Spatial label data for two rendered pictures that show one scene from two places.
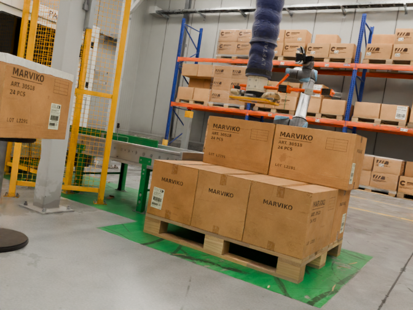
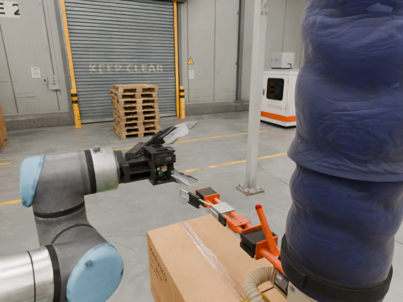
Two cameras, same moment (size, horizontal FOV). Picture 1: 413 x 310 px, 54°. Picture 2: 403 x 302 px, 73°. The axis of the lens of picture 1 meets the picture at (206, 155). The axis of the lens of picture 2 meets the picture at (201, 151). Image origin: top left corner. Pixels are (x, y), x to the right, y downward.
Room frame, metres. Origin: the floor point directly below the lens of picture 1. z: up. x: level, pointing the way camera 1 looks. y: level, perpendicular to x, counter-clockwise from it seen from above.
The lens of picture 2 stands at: (4.09, -0.31, 1.78)
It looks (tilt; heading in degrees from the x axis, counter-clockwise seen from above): 17 degrees down; 212
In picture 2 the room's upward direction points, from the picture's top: straight up
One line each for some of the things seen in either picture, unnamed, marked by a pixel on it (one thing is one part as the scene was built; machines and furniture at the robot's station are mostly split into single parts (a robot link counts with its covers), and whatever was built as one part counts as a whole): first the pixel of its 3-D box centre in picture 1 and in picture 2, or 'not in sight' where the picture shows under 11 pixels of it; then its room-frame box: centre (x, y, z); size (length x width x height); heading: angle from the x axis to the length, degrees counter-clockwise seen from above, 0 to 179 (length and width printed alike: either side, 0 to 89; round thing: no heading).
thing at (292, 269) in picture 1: (246, 234); not in sight; (3.10, -0.40, 0.07); 1.20 x 1.00 x 0.14; 58
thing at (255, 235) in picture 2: (284, 88); (258, 241); (3.36, -0.55, 1.24); 0.10 x 0.08 x 0.06; 149
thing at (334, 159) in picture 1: (318, 156); (206, 287); (3.17, -0.85, 0.74); 0.60 x 0.40 x 0.40; 59
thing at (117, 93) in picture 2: not in sight; (134, 109); (-1.31, -5.84, 0.65); 1.29 x 1.10 x 1.31; 58
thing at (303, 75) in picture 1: (304, 75); (65, 232); (3.83, -0.79, 1.46); 0.12 x 0.09 x 0.12; 74
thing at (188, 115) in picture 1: (182, 156); not in sight; (4.44, 0.25, 0.50); 0.07 x 0.07 x 1.00; 58
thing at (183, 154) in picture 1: (203, 156); not in sight; (3.71, 0.03, 0.58); 0.70 x 0.03 x 0.06; 148
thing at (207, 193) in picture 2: (326, 92); (207, 196); (3.18, -0.84, 1.24); 0.08 x 0.07 x 0.05; 59
